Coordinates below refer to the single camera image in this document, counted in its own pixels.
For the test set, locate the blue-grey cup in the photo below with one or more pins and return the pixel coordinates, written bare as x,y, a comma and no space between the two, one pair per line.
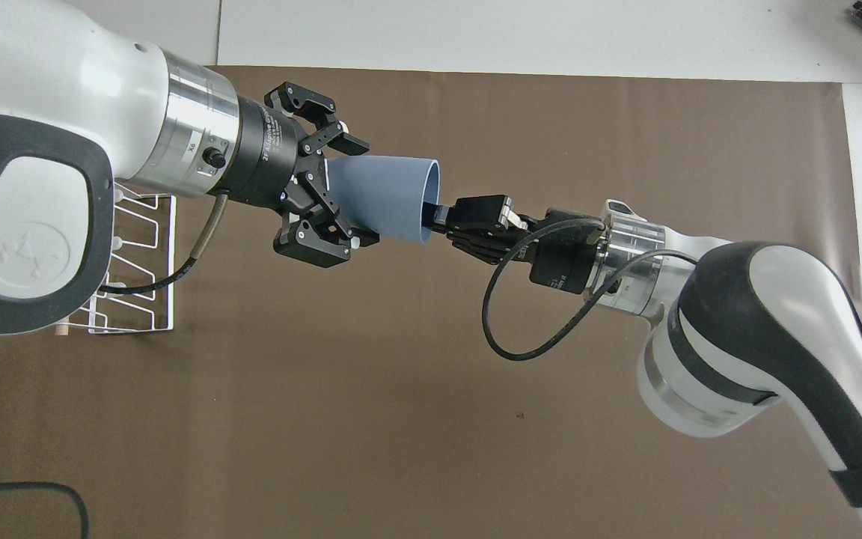
386,195

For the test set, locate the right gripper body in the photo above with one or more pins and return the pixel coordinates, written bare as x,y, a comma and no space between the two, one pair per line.
562,258

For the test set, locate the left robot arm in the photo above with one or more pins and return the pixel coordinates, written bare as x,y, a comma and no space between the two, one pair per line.
64,97

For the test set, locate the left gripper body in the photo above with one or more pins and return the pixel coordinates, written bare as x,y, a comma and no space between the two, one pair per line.
270,157

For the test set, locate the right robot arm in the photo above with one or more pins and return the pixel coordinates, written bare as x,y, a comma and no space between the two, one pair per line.
760,322

